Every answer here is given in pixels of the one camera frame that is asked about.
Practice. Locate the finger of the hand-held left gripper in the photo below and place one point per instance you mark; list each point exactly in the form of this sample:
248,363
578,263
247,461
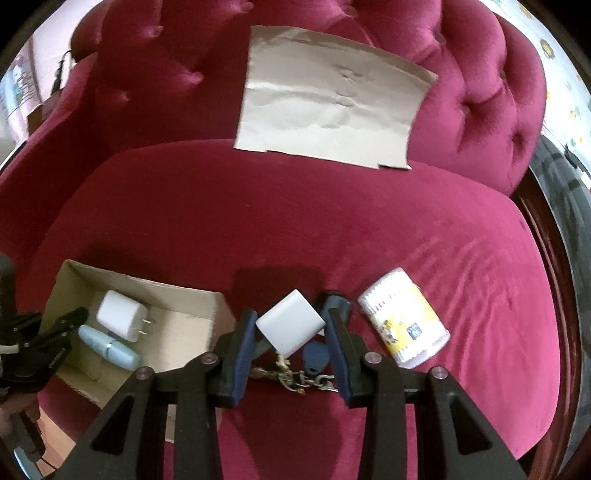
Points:
64,327

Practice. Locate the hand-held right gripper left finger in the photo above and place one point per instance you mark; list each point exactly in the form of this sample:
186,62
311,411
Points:
242,360

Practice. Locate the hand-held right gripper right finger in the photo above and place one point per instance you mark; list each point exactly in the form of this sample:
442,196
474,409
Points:
339,357

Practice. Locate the light blue tube bottle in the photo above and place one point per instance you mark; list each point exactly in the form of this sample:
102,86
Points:
108,348

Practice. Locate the white charger with prongs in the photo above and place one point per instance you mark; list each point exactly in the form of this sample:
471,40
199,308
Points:
117,311

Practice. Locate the white cube charger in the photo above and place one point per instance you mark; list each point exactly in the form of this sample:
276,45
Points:
288,323

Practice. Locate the small black cylinder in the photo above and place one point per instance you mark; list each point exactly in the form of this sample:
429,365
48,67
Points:
334,297

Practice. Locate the cotton swab container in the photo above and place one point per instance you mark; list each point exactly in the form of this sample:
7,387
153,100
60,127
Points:
401,318

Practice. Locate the cardboard box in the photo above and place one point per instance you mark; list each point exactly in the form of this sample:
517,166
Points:
184,309

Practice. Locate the red velvet tufted sofa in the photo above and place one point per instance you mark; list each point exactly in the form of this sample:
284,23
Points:
300,217

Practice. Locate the grey plaid blanket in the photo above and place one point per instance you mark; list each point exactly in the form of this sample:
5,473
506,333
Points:
572,194

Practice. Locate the cartoon wall poster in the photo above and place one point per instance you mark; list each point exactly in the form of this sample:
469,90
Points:
18,87

